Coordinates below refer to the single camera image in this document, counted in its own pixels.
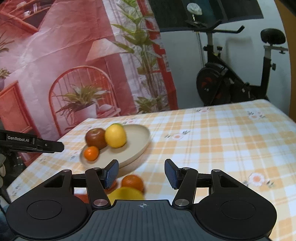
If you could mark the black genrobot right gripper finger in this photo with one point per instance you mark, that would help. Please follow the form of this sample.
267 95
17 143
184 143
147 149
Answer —
27 143

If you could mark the white crumpled bag on bike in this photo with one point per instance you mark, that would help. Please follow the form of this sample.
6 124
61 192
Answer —
194 9

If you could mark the small tangerine on plate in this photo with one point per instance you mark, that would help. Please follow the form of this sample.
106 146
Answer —
91 153

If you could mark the yellow lemon on plate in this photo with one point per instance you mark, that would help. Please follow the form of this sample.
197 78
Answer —
115 136

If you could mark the red apple on plate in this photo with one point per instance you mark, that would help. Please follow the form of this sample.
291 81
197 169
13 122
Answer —
96 137

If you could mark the gloved left hand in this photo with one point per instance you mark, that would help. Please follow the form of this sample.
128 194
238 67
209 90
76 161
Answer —
2 169

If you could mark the orange checkered tablecloth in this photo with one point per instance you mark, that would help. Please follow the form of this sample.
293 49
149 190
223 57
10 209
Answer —
254 142

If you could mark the black exercise bike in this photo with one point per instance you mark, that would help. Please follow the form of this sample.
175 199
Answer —
218 84

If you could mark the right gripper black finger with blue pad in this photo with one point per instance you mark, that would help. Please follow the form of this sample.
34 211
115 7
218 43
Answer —
184 181
97 181

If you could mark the tangerine on table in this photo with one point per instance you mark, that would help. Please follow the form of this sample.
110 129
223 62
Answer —
133 181

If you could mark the beige ceramic plate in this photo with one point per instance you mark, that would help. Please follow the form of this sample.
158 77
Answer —
138 139

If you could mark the red mango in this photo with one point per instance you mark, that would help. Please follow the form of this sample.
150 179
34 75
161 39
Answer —
83 197

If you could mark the printed pink backdrop cloth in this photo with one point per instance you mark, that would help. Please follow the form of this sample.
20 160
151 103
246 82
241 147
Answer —
63 62

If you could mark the large yellow lemon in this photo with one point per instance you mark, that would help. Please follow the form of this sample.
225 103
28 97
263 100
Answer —
125 193

